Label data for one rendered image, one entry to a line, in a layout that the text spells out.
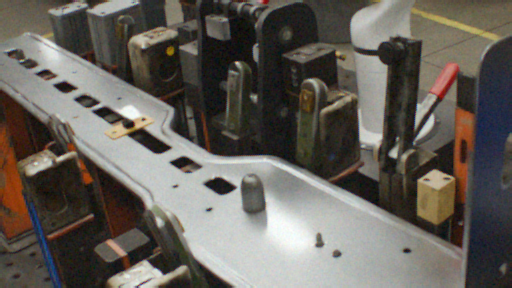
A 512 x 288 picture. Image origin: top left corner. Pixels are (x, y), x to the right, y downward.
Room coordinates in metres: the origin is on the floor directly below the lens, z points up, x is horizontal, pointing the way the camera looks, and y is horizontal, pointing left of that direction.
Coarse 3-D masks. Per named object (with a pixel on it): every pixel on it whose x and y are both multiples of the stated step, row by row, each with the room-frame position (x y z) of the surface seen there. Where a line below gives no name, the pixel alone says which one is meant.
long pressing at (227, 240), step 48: (0, 48) 1.57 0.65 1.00; (48, 48) 1.52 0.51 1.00; (48, 96) 1.23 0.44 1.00; (96, 96) 1.20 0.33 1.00; (144, 96) 1.17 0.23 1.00; (96, 144) 1.01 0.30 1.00; (192, 144) 0.97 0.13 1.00; (144, 192) 0.85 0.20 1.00; (192, 192) 0.83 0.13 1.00; (240, 192) 0.82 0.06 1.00; (288, 192) 0.81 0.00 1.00; (336, 192) 0.79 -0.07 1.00; (192, 240) 0.72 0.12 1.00; (240, 240) 0.71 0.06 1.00; (288, 240) 0.70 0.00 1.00; (336, 240) 0.69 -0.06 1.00; (384, 240) 0.68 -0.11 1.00; (432, 240) 0.66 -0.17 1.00
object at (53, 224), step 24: (24, 168) 0.87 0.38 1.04; (48, 168) 0.88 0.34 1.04; (72, 168) 0.90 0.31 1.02; (24, 192) 0.88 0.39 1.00; (48, 192) 0.87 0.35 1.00; (72, 192) 0.89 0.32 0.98; (48, 216) 0.86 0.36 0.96; (72, 216) 0.89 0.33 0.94; (48, 240) 0.88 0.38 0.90; (72, 240) 0.88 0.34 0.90; (48, 264) 0.88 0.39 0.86; (72, 264) 0.87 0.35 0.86; (96, 264) 0.90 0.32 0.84
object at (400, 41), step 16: (384, 48) 0.76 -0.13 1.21; (400, 48) 0.77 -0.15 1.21; (416, 48) 0.77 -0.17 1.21; (384, 64) 0.76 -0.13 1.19; (400, 64) 0.79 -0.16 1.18; (416, 64) 0.77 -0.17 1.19; (400, 80) 0.78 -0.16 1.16; (416, 80) 0.77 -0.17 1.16; (400, 96) 0.78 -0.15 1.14; (416, 96) 0.77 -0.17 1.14; (384, 112) 0.78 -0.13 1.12; (400, 112) 0.78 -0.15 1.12; (384, 128) 0.78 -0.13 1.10; (400, 128) 0.76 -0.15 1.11; (384, 144) 0.78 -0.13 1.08; (400, 144) 0.76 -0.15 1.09; (384, 160) 0.77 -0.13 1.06
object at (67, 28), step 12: (48, 12) 1.62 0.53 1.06; (60, 12) 1.59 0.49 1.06; (72, 12) 1.60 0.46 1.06; (84, 12) 1.62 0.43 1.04; (60, 24) 1.58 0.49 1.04; (72, 24) 1.59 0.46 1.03; (84, 24) 1.61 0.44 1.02; (60, 36) 1.58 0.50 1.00; (72, 36) 1.59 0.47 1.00; (84, 36) 1.61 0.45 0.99; (72, 48) 1.59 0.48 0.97; (84, 48) 1.60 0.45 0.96
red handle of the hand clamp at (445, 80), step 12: (444, 72) 0.83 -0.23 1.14; (456, 72) 0.83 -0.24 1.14; (444, 84) 0.82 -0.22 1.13; (432, 96) 0.81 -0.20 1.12; (444, 96) 0.82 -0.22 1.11; (420, 108) 0.81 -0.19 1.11; (432, 108) 0.80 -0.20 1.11; (420, 120) 0.79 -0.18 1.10; (396, 144) 0.78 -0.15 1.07; (396, 156) 0.76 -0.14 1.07
